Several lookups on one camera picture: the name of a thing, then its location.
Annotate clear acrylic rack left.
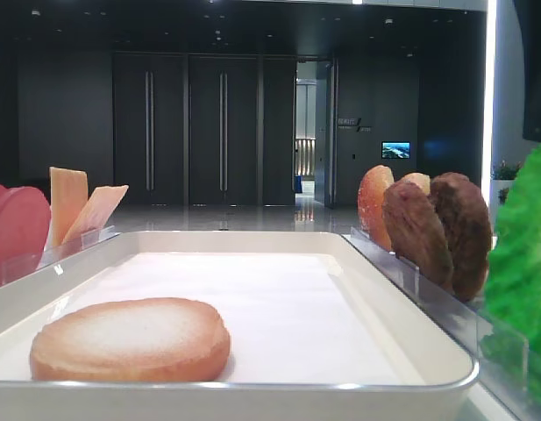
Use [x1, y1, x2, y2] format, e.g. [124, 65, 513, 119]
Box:
[0, 225, 117, 287]

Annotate wall display screen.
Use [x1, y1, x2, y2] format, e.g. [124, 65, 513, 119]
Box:
[381, 141, 411, 160]

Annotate brown meat patty inner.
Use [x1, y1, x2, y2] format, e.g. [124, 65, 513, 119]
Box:
[382, 180, 453, 292]

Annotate bread slice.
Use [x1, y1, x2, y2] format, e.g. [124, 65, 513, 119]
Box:
[358, 165, 394, 251]
[402, 172, 431, 196]
[29, 297, 231, 382]

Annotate black double doors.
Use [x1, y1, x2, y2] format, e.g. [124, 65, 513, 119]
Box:
[113, 53, 296, 206]

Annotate orange cheese slice outer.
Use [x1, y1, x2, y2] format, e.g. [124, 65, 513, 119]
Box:
[48, 167, 89, 248]

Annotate orange cheese slice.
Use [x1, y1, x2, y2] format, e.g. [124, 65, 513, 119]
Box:
[48, 167, 89, 248]
[62, 185, 129, 244]

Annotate orange cheese slice inner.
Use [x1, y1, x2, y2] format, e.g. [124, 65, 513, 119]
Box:
[62, 185, 129, 244]

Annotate green lettuce leaf in rack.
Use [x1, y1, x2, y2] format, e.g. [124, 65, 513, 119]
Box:
[480, 144, 541, 405]

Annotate clear acrylic rack right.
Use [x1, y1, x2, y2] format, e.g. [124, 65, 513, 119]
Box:
[350, 227, 529, 396]

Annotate potted green plant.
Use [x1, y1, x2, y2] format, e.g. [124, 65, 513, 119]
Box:
[492, 161, 523, 204]

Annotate white metal tray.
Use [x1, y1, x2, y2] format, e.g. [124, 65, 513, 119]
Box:
[0, 232, 480, 420]

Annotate black monitor corner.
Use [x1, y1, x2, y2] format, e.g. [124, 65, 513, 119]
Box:
[514, 0, 541, 143]

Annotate brown meat patty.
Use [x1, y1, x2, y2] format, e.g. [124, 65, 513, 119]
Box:
[430, 172, 492, 302]
[382, 180, 453, 292]

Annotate clear acrylic rack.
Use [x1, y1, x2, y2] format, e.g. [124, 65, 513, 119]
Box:
[0, 225, 117, 287]
[350, 227, 529, 396]

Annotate brown meat patty outer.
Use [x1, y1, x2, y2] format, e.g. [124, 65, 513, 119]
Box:
[430, 172, 492, 302]

